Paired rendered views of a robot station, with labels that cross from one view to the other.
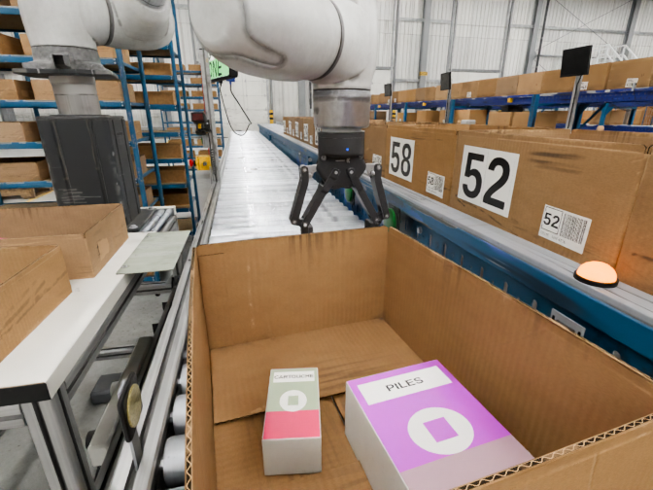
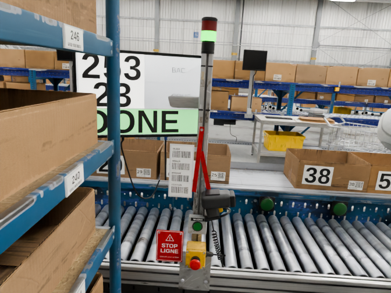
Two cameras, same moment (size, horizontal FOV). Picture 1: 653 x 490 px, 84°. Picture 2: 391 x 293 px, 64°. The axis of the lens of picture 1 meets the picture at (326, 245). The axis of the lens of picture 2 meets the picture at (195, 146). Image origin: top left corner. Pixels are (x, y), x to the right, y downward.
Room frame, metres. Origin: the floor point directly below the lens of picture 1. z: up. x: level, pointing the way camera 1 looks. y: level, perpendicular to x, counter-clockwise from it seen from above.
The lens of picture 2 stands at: (1.70, 1.63, 1.49)
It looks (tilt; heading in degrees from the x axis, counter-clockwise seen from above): 14 degrees down; 285
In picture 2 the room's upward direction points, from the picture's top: 3 degrees clockwise
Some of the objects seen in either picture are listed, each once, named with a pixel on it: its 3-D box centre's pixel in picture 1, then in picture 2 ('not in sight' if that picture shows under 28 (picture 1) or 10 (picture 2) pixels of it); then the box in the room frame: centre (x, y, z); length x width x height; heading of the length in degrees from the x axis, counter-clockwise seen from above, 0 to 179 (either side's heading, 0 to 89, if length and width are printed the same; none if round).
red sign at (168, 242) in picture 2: not in sight; (177, 246); (2.01, 0.63, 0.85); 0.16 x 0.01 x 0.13; 13
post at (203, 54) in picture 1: (208, 108); (199, 181); (1.95, 0.59, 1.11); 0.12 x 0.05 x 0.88; 13
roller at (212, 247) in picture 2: (269, 185); (214, 238); (1.93, 0.30, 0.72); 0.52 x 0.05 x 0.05; 103
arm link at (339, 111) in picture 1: (341, 112); not in sight; (0.61, -0.02, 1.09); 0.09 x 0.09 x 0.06
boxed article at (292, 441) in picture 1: (293, 415); not in sight; (0.31, 0.04, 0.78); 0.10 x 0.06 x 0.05; 3
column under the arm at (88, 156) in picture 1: (94, 171); not in sight; (1.14, 0.71, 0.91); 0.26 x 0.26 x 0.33; 12
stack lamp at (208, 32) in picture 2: not in sight; (208, 31); (1.95, 0.59, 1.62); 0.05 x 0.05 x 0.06
